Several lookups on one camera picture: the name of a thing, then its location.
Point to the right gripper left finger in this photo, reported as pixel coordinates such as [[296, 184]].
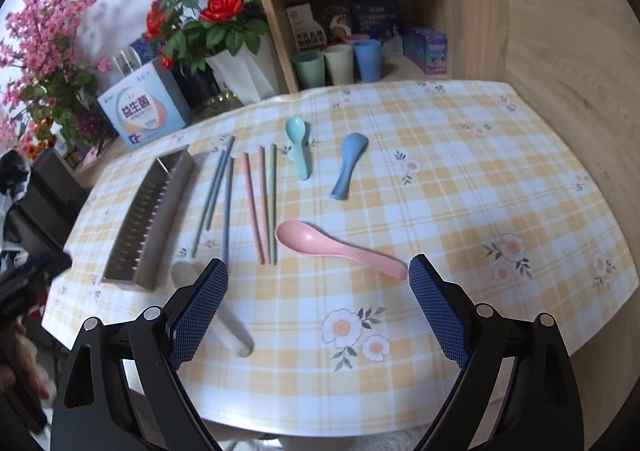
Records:
[[93, 410]]

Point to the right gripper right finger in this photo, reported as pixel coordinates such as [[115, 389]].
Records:
[[541, 408]]

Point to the white spoon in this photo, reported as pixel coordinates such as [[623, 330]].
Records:
[[226, 326]]

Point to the pink spoon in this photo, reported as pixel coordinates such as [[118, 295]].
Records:
[[303, 239]]

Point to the blue chopstick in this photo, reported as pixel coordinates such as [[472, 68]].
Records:
[[221, 168], [227, 212]]

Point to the green chopstick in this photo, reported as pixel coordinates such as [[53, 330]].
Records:
[[208, 198], [272, 201]]

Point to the pink chopstick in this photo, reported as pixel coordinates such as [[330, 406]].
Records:
[[252, 209], [264, 203]]

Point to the teal spoon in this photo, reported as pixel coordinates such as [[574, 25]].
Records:
[[296, 131]]

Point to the blue spoon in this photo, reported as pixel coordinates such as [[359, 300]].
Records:
[[354, 144]]

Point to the steel utensil tray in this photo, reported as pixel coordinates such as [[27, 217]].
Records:
[[139, 246]]

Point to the yellow plaid tablecloth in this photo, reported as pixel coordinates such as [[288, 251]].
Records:
[[317, 203]]

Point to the light blue probiotics box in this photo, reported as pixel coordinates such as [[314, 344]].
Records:
[[146, 105]]

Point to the gold rimmed glass dish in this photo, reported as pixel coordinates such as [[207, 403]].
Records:
[[216, 105]]

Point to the pink blossom plant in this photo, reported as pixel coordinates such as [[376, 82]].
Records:
[[55, 94]]

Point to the white folded vase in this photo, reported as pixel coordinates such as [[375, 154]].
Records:
[[251, 77]]

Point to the green cup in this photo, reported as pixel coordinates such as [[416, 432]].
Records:
[[310, 70]]

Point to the purple small box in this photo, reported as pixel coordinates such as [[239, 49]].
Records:
[[427, 48]]

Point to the red rose bouquet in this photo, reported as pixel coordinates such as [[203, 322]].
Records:
[[188, 32]]

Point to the beige cup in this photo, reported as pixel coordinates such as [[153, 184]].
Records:
[[340, 64]]

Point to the blue cup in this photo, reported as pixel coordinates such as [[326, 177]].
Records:
[[368, 54]]

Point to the white label snack package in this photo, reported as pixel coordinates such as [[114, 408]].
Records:
[[308, 34]]

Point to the dark blue box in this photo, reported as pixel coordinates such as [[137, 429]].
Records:
[[379, 19]]

